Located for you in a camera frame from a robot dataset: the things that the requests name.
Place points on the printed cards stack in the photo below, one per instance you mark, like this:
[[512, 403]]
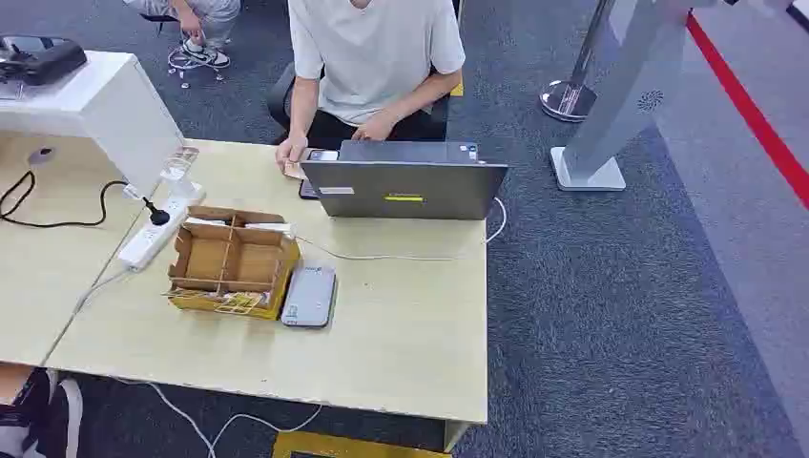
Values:
[[234, 300]]

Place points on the grey flat power bank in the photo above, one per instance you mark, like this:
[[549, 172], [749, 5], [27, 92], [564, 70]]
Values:
[[309, 296]]

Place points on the white cards stack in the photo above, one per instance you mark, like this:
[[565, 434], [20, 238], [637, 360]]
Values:
[[253, 225]]

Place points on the small tan card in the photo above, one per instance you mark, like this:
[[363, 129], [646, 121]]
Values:
[[295, 170]]

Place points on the grey laptop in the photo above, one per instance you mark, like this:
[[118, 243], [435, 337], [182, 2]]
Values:
[[404, 189]]

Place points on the background person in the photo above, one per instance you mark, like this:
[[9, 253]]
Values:
[[202, 25]]

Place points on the person's left hand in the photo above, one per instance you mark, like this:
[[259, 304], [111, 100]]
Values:
[[375, 129]]

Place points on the seated person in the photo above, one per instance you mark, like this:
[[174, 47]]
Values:
[[373, 57]]

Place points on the person's right hand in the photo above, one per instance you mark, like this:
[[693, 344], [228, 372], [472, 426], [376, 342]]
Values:
[[291, 151]]

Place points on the chrome stanchion post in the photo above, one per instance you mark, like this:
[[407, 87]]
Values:
[[572, 95]]

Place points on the grey standing sign panel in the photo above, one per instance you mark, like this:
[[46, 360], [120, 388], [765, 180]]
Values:
[[626, 82]]

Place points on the red floor tape line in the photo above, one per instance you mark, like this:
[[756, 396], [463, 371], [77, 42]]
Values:
[[752, 117]]

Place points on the white power strip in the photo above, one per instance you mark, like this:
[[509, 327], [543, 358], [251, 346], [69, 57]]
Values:
[[158, 231]]

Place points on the pale desk leg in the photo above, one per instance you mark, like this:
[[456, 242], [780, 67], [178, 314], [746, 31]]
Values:
[[455, 436]]

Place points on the yellow floor tape patch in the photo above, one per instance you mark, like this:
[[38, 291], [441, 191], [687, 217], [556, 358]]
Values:
[[457, 88]]

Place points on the wooden box with dividers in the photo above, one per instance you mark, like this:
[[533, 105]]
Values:
[[230, 265]]

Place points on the grey round desk grommet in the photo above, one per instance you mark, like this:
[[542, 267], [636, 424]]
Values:
[[42, 156]]

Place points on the smartphone with pale screen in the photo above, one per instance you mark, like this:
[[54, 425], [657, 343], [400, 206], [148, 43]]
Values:
[[323, 155]]

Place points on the yellow floor tape frame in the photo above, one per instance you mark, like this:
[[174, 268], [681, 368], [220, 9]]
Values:
[[328, 445]]

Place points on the clear plastic holder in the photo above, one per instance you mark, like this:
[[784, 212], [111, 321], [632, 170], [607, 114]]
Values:
[[179, 167]]

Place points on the black device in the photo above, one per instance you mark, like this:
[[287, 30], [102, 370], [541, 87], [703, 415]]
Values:
[[41, 60]]

